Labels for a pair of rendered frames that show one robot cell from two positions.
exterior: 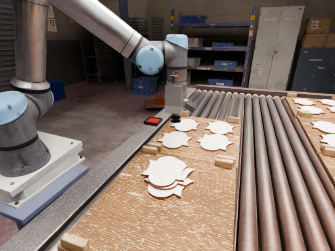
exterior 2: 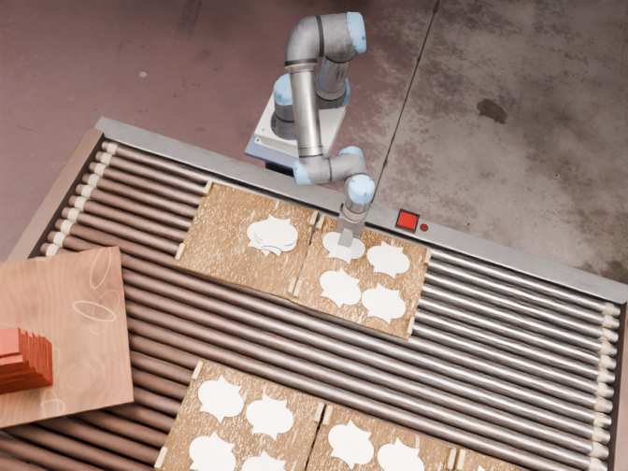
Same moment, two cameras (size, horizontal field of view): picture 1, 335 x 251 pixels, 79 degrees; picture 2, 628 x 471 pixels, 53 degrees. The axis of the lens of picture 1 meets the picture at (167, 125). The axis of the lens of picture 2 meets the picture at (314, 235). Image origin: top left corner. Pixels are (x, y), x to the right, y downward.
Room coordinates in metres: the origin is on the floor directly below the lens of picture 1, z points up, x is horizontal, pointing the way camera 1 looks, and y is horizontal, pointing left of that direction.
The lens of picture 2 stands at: (0.42, -0.99, 2.88)
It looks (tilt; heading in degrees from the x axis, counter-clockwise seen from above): 62 degrees down; 77
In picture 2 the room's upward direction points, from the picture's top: 12 degrees clockwise
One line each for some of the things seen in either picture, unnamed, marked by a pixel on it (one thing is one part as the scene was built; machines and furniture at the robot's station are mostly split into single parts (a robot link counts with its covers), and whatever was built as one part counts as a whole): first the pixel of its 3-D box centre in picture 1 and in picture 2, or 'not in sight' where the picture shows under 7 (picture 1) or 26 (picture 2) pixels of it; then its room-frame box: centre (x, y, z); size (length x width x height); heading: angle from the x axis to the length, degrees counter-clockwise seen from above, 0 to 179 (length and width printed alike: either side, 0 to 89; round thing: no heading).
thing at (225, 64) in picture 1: (225, 63); not in sight; (5.18, -1.43, 0.72); 0.50 x 0.38 x 0.16; 62
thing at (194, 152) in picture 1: (198, 135); (363, 275); (0.82, -0.14, 0.93); 0.41 x 0.35 x 0.02; 160
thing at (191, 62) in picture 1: (190, 61); not in sight; (5.47, -0.60, 0.74); 0.44 x 0.36 x 0.20; 55
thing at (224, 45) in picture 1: (222, 45); not in sight; (5.17, -1.31, 1.14); 0.50 x 0.38 x 0.11; 78
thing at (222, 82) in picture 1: (220, 82); not in sight; (5.21, -1.35, 0.25); 0.62 x 0.42 x 0.22; 77
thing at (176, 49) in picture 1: (176, 52); (359, 192); (0.75, -0.03, 1.29); 0.09 x 0.08 x 0.11; 97
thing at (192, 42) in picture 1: (194, 42); not in sight; (5.48, -0.67, 1.20); 0.36 x 0.28 x 0.22; 57
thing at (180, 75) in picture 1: (176, 74); (354, 206); (0.75, -0.03, 1.21); 0.08 x 0.08 x 0.05
